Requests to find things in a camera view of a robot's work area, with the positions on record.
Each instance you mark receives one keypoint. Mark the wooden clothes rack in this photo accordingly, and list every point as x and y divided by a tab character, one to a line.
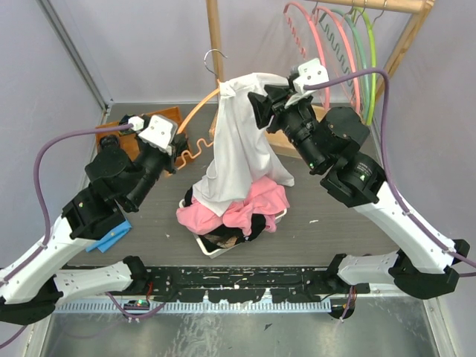
419	10

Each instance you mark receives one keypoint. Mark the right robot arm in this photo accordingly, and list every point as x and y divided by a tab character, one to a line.
331	147

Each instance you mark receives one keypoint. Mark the black t shirt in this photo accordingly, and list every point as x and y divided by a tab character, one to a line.
256	227

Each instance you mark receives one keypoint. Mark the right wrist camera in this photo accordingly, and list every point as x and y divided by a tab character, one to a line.
309	73

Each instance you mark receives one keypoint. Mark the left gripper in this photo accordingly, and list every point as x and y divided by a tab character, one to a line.
175	148

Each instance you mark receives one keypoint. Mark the light pink t shirt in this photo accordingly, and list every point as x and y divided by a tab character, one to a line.
265	197

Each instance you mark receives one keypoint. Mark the wooden compartment tray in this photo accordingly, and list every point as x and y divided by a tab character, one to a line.
129	143

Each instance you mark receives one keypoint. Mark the mint green hanger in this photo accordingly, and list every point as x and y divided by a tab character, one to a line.
357	90

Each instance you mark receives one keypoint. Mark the blue folded cloth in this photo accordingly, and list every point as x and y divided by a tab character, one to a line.
111	238

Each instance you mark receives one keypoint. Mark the rolled green sock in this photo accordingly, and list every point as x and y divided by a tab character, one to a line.
124	120

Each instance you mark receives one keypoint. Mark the green plastic hanger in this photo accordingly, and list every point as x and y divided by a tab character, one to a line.
360	12

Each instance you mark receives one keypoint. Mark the white perforated plastic basket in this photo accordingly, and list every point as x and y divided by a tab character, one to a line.
212	253

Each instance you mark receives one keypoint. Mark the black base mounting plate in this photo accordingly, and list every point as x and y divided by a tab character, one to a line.
192	284

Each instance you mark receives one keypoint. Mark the salmon pink hanger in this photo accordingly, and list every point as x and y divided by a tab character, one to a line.
335	42

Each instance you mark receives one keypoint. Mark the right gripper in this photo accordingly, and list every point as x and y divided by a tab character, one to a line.
262	109

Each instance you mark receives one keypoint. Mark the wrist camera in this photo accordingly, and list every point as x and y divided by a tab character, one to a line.
158	131
309	73

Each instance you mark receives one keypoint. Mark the white t shirt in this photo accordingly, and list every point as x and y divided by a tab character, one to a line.
241	152

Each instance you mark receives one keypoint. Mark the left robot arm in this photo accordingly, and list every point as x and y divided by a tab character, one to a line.
33	287

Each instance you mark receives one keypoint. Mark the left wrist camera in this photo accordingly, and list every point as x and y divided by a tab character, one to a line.
158	131

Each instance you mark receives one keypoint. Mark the rolled dark sock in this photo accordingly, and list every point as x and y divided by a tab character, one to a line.
109	141

